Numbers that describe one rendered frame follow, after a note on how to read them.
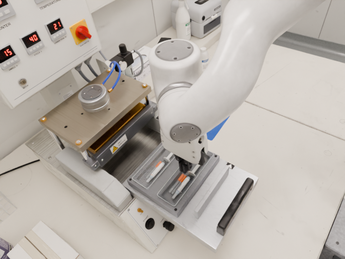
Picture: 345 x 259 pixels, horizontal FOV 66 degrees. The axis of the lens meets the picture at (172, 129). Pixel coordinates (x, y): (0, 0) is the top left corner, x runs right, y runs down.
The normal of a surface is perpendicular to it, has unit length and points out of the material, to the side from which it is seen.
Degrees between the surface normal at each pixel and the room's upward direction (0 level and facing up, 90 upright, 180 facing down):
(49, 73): 90
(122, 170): 0
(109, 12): 90
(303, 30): 90
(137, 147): 0
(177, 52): 1
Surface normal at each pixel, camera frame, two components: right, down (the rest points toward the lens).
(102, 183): -0.10, -0.66
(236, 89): 0.47, 0.36
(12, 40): 0.80, 0.40
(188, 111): -0.25, 0.45
